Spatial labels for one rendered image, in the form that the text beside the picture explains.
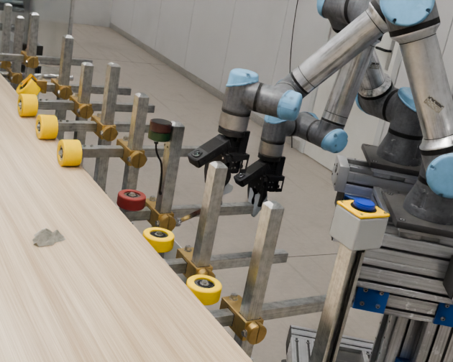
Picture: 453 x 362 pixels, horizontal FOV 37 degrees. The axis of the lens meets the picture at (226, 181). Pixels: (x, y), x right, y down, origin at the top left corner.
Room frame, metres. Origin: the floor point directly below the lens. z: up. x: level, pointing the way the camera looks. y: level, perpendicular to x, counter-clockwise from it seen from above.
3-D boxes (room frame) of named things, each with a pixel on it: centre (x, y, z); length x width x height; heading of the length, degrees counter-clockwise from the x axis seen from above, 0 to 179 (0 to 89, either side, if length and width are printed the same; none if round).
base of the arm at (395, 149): (2.22, -0.56, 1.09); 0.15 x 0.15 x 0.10
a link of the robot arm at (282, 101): (1.70, -0.09, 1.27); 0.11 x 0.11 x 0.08; 79
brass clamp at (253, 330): (1.39, -0.10, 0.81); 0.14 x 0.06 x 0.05; 33
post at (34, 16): (3.05, 0.98, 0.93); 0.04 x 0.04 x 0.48; 33
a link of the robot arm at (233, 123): (1.70, 0.01, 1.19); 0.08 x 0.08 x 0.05
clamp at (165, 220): (1.81, 0.18, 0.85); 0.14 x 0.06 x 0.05; 33
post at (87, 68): (2.42, 0.57, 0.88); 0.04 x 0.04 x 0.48; 33
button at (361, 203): (1.15, -0.25, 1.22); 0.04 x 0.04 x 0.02
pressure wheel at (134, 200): (1.78, 0.26, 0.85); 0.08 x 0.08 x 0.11
